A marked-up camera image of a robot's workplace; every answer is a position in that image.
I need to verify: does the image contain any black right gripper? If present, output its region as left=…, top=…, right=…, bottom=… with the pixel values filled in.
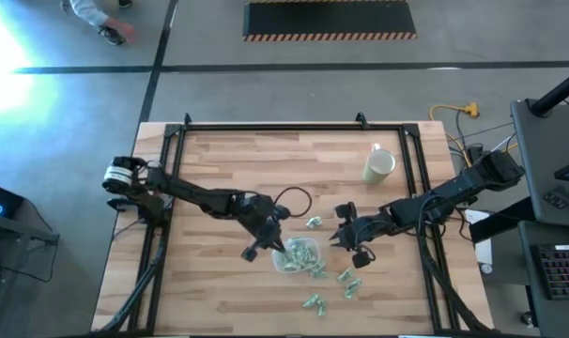
left=329, top=201, right=398, bottom=253

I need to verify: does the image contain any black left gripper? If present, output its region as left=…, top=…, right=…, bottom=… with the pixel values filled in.
left=239, top=194, right=293, bottom=255

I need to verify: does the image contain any clear plastic bin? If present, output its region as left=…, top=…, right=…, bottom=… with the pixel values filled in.
left=269, top=236, right=324, bottom=277

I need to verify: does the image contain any pale green cup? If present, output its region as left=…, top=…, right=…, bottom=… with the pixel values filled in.
left=361, top=143, right=397, bottom=185

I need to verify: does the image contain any white paper sheet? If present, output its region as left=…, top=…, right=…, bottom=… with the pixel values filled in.
left=465, top=208, right=495, bottom=267

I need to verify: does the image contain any black desk support bar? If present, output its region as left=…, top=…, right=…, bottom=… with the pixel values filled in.
left=469, top=196, right=537, bottom=245

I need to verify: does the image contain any grey desk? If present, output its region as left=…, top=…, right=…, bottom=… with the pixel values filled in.
left=509, top=98, right=569, bottom=229
left=516, top=220, right=569, bottom=338

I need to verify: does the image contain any small black remote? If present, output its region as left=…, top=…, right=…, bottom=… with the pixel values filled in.
left=542, top=187, right=569, bottom=210

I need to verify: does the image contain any black hazard striped floor mat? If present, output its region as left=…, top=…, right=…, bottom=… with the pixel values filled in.
left=242, top=0, right=418, bottom=42

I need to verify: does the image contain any backlit computer keyboard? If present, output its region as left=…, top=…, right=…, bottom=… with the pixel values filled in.
left=531, top=243, right=569, bottom=300

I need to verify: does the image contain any black side stand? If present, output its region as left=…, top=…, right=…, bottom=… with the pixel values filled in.
left=0, top=210, right=61, bottom=338

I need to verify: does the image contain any black pole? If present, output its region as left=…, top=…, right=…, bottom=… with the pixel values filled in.
left=528, top=65, right=569, bottom=118

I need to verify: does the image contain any dark shoe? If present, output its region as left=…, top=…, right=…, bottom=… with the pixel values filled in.
left=98, top=25, right=126, bottom=47

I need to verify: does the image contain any person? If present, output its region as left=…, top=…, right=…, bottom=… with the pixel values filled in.
left=60, top=0, right=136, bottom=47

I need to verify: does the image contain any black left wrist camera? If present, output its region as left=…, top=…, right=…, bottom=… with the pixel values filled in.
left=240, top=245, right=261, bottom=264

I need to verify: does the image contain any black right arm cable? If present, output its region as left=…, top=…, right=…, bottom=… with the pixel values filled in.
left=358, top=242, right=377, bottom=264

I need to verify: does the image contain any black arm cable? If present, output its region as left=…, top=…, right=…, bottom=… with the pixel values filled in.
left=273, top=186, right=314, bottom=219
left=358, top=242, right=377, bottom=264

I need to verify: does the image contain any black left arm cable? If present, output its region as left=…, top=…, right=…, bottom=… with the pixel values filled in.
left=273, top=186, right=314, bottom=219

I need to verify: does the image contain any black aluminium table frame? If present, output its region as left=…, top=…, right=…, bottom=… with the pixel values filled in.
left=92, top=112, right=495, bottom=337

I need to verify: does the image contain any yellow extension cord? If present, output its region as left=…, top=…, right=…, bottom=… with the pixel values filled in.
left=428, top=101, right=520, bottom=163

